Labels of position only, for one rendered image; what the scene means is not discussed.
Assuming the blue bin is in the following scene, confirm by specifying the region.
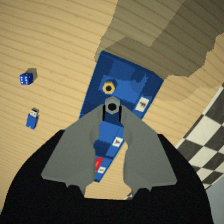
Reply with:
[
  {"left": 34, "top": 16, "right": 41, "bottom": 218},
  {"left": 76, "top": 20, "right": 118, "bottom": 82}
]
[{"left": 78, "top": 50, "right": 164, "bottom": 183}]

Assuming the grey hex nut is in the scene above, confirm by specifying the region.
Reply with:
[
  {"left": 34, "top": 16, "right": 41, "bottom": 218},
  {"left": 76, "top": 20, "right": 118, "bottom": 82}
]
[{"left": 105, "top": 96, "right": 120, "bottom": 114}]

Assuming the blue die with white pips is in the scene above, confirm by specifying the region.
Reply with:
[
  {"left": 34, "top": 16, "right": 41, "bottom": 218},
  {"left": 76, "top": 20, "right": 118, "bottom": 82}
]
[{"left": 19, "top": 73, "right": 34, "bottom": 85}]

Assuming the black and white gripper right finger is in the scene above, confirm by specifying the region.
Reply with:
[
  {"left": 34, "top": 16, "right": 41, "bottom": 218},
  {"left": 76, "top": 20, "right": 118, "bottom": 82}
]
[{"left": 119, "top": 105, "right": 214, "bottom": 224}]

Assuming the brass hex nut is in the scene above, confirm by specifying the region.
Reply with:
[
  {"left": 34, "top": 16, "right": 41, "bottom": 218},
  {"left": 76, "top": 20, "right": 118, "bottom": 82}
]
[{"left": 102, "top": 82, "right": 115, "bottom": 94}]

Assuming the blue usb stick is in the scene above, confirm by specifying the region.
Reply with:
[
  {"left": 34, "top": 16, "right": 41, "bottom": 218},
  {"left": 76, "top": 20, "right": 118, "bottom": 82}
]
[{"left": 26, "top": 109, "right": 38, "bottom": 130}]

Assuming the red aa battery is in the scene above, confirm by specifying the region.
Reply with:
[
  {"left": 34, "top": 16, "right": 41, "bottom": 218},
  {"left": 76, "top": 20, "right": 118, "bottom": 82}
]
[{"left": 96, "top": 157, "right": 103, "bottom": 171}]

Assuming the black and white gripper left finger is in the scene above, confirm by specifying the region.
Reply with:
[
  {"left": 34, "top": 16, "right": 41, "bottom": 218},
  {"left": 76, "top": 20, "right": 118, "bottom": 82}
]
[{"left": 0, "top": 104, "right": 106, "bottom": 224}]

